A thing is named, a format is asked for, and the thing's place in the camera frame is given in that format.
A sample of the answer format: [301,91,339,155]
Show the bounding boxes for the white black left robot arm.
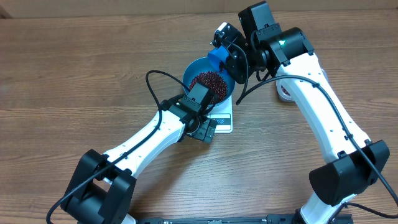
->
[46,83,217,224]

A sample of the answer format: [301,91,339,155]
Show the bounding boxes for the clear plastic container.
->
[275,67,330,103]

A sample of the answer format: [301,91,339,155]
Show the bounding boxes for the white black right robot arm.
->
[215,1,390,223]

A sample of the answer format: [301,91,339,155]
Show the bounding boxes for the white digital kitchen scale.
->
[207,95,233,134]

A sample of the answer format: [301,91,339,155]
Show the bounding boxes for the teal plastic bowl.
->
[182,57,236,106]

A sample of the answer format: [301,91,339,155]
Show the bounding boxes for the blue plastic scoop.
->
[207,46,229,73]

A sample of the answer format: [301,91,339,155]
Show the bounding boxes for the red adzuki beans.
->
[188,62,292,105]

